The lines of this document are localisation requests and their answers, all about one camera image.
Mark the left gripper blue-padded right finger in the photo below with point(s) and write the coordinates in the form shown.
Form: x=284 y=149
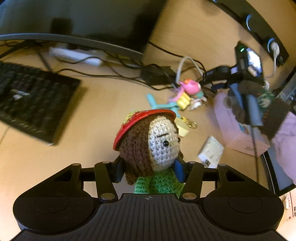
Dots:
x=191 y=174

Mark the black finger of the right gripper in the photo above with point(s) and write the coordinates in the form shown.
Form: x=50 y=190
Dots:
x=236 y=100

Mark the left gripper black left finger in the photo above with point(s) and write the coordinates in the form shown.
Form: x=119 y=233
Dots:
x=106 y=174

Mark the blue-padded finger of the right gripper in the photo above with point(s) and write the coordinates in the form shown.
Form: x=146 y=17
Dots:
x=254 y=111

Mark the pink pig toy keychain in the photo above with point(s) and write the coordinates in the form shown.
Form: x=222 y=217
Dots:
x=190 y=87

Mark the pale yellow small toy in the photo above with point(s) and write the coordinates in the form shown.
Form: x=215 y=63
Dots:
x=184 y=125

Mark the crochet doll with red hat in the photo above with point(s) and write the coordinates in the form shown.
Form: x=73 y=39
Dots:
x=149 y=143

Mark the pink yellow cupcake toy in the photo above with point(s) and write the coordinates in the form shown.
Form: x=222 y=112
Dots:
x=181 y=99

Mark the gloved right hand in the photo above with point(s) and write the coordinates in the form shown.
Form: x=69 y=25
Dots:
x=273 y=111

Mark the pink cardboard box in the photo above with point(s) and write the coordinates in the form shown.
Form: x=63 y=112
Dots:
x=236 y=136

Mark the black power adapter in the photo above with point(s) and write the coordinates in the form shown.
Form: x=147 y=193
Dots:
x=158 y=75

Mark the black keyboard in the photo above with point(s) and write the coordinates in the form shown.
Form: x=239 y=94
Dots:
x=35 y=101

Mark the white power strip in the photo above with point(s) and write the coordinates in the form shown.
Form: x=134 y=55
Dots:
x=89 y=57

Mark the computer monitor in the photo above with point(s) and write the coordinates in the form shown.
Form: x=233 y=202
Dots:
x=121 y=27

